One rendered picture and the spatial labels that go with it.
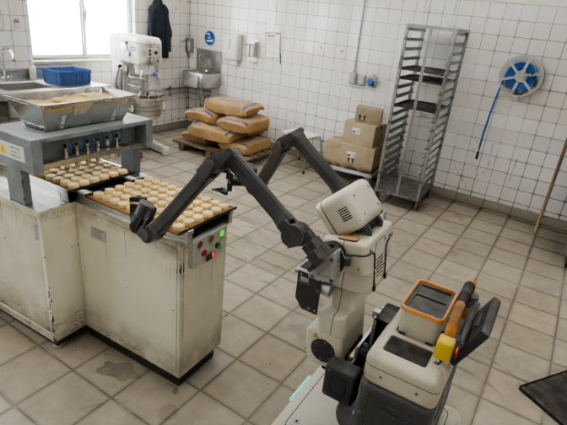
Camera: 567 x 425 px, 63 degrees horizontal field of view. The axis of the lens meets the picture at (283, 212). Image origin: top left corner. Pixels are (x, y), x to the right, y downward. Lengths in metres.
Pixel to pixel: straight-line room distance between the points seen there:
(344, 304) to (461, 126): 3.99
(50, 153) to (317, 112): 4.25
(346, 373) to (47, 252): 1.53
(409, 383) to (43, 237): 1.76
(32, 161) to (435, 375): 1.84
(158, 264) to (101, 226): 0.38
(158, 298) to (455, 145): 4.10
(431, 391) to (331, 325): 0.45
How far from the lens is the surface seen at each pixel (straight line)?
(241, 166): 1.61
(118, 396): 2.56
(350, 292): 1.76
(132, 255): 2.31
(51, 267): 2.57
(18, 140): 2.38
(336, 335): 1.83
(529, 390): 3.06
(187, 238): 2.02
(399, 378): 1.61
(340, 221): 1.62
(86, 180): 2.55
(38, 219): 2.45
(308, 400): 2.15
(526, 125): 5.45
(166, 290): 2.23
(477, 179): 5.62
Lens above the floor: 1.80
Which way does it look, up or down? 23 degrees down
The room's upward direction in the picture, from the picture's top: 6 degrees clockwise
